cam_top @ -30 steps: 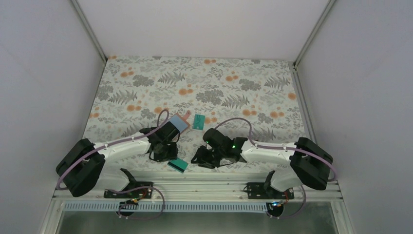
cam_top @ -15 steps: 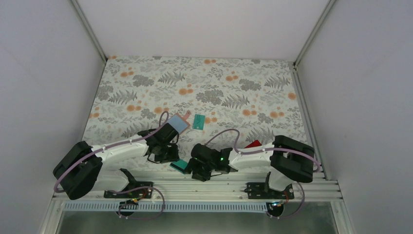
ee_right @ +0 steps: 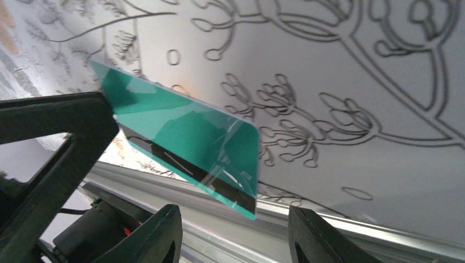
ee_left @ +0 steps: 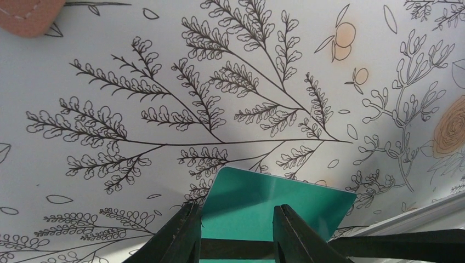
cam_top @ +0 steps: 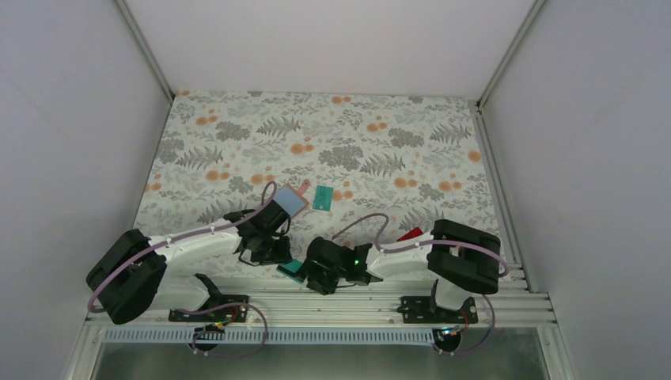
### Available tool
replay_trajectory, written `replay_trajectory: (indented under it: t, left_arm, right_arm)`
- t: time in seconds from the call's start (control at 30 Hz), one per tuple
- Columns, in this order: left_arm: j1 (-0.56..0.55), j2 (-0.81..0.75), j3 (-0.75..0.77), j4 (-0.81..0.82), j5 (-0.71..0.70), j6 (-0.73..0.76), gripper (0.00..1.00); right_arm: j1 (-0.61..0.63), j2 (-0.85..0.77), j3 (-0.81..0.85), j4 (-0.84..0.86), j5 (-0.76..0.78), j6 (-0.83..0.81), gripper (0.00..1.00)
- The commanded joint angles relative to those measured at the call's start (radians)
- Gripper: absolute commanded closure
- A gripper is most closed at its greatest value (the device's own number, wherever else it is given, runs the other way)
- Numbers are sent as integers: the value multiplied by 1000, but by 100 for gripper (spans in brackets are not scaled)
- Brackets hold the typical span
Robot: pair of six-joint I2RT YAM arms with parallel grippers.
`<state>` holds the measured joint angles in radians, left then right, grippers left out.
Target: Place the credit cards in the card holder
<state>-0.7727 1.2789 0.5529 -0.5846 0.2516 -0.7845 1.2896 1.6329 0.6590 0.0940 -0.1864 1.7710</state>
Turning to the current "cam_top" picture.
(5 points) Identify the grey slotted cable duct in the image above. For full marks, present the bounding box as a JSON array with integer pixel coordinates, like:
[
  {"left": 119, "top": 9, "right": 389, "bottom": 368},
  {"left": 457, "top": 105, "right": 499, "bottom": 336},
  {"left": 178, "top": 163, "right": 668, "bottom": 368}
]
[{"left": 100, "top": 326, "right": 434, "bottom": 346}]

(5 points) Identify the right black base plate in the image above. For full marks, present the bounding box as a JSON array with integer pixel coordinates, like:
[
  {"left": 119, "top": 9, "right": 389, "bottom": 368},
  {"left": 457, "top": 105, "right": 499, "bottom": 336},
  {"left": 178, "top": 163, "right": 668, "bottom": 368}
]
[{"left": 396, "top": 296, "right": 479, "bottom": 325}]

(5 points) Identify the teal card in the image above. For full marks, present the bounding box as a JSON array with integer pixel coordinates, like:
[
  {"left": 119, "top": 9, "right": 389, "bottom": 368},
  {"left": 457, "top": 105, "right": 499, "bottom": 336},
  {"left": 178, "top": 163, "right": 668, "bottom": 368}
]
[
  {"left": 276, "top": 259, "right": 306, "bottom": 283},
  {"left": 313, "top": 185, "right": 334, "bottom": 211}
]

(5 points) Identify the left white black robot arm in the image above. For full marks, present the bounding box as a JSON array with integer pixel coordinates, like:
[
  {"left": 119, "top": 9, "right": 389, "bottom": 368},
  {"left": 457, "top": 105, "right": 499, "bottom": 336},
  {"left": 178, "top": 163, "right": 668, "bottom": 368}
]
[{"left": 85, "top": 200, "right": 292, "bottom": 325}]

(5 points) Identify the aluminium rail frame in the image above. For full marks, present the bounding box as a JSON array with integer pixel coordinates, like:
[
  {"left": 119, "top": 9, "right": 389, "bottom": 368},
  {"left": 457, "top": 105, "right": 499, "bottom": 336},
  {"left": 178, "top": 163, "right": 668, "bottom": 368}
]
[{"left": 86, "top": 276, "right": 558, "bottom": 329}]

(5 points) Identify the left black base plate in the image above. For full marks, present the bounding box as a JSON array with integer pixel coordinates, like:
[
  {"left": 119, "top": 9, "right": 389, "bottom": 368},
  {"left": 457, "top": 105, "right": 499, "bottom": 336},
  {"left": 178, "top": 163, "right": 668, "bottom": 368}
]
[{"left": 168, "top": 294, "right": 249, "bottom": 324}]

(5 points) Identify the red card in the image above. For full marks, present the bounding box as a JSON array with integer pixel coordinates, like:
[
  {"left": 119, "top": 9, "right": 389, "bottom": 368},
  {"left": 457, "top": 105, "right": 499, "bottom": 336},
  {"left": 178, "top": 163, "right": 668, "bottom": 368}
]
[{"left": 396, "top": 227, "right": 424, "bottom": 242}]

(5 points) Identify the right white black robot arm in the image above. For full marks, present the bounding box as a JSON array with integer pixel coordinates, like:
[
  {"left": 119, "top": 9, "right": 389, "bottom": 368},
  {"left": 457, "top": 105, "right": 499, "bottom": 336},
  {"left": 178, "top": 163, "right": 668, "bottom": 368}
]
[{"left": 299, "top": 219, "right": 510, "bottom": 322}]

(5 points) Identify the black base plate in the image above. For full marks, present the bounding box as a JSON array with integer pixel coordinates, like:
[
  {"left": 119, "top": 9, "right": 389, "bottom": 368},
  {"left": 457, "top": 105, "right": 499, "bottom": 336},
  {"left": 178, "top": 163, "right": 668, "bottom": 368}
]
[
  {"left": 396, "top": 296, "right": 479, "bottom": 325},
  {"left": 168, "top": 294, "right": 249, "bottom": 324}
]

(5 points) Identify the floral patterned table mat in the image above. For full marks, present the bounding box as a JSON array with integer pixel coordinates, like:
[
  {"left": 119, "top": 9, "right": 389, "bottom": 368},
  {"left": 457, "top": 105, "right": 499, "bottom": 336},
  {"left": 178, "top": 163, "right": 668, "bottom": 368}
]
[{"left": 135, "top": 90, "right": 501, "bottom": 259}]

